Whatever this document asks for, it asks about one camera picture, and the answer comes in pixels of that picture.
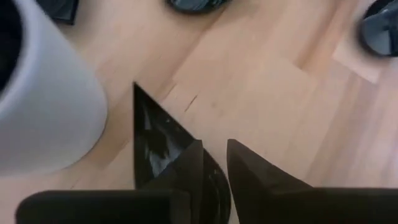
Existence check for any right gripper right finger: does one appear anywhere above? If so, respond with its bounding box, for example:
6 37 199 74
227 139 398 224

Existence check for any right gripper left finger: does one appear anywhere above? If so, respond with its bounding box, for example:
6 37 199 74
15 140 205 224

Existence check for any black teardrop mini plate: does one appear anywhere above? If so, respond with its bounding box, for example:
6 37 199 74
164 0 233 15
132 81 233 224

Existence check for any black square mini plate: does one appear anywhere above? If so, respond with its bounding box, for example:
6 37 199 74
35 0 79 26

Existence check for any black leaf-shaped mini plate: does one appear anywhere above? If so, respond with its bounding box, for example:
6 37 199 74
357 0 398 59

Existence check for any white cylindrical plant pot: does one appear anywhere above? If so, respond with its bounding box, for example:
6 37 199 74
0 0 109 177

